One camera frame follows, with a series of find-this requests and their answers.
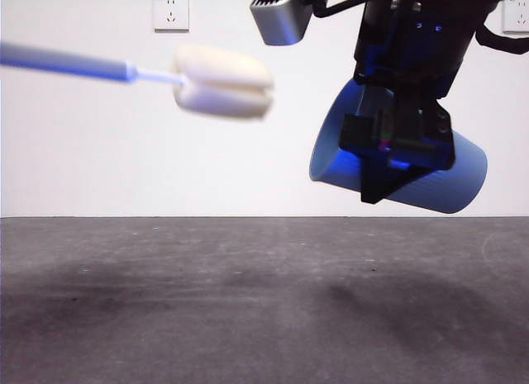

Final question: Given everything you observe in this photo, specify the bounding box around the blue ribbed plastic cup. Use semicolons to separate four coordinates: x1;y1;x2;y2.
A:
308;78;489;216

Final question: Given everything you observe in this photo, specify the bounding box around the grey cup brush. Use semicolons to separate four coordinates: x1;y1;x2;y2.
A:
0;40;276;123

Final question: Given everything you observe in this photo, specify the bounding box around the black cable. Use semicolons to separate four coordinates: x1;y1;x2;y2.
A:
309;0;374;19
474;22;529;55

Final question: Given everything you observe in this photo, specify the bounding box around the white wall socket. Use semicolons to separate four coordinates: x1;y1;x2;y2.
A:
501;0;529;35
153;0;190;33

